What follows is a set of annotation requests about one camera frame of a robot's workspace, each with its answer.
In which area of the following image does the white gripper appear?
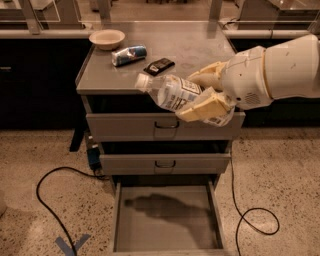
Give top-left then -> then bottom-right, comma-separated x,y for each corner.
176,46 -> 273,122

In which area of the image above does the clear plastic water bottle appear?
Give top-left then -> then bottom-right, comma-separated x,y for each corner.
135,73 -> 235,127

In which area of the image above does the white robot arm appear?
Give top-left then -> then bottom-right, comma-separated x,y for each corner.
176,34 -> 320,126

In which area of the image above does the grey top drawer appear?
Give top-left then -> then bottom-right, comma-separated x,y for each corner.
86,112 -> 245,142

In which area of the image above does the grey drawer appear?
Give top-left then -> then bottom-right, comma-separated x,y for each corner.
100,153 -> 231,175
109,180 -> 235,256
86,112 -> 245,142

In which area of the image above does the grey middle drawer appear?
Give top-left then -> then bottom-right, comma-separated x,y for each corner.
100,153 -> 231,175

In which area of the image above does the grey drawer cabinet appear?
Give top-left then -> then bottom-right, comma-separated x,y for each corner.
77,22 -> 234,184

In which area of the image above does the grey bottom drawer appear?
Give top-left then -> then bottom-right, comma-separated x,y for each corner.
109,180 -> 235,256

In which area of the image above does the black snack packet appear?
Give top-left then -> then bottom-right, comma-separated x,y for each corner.
144,58 -> 175,76

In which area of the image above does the blue silver crushed can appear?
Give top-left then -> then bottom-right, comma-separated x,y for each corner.
111,45 -> 147,67

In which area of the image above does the white ceramic bowl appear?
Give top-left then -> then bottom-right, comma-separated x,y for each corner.
89,29 -> 125,50

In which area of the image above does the blue power adapter box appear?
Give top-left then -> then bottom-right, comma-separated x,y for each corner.
87,147 -> 101,170

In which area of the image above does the blue tape floor mark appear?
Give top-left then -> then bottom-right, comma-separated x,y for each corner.
54,233 -> 92,256

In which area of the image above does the black top drawer handle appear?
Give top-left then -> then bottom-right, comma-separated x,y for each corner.
154,121 -> 180,129

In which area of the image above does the black drawer handle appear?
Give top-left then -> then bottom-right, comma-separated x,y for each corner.
154,160 -> 176,168
154,121 -> 180,129

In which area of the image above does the black middle drawer handle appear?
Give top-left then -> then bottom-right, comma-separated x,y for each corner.
154,160 -> 176,168

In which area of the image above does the black cable right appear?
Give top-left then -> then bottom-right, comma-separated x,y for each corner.
229,146 -> 280,256

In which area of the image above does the black cable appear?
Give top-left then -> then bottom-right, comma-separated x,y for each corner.
35,166 -> 110,256
229,146 -> 280,256

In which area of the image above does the black cable left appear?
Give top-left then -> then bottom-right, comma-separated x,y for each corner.
35,166 -> 110,256

